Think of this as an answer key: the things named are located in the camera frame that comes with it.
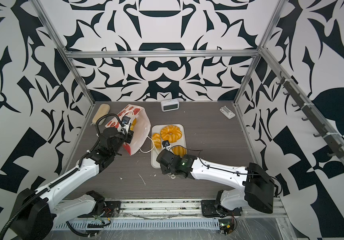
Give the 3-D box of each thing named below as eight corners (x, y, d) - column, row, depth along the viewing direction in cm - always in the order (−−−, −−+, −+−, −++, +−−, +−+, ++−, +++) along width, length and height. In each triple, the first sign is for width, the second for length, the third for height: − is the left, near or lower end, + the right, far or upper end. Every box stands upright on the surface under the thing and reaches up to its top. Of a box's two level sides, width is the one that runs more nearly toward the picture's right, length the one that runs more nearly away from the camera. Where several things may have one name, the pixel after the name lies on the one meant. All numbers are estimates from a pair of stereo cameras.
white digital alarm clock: (160, 111, 115) (160, 106, 111) (161, 105, 120) (160, 99, 115) (179, 111, 115) (179, 106, 111) (178, 105, 120) (179, 99, 115)
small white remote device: (229, 119, 114) (230, 116, 111) (219, 110, 119) (220, 107, 117) (234, 116, 115) (235, 114, 113) (224, 107, 121) (225, 105, 119)
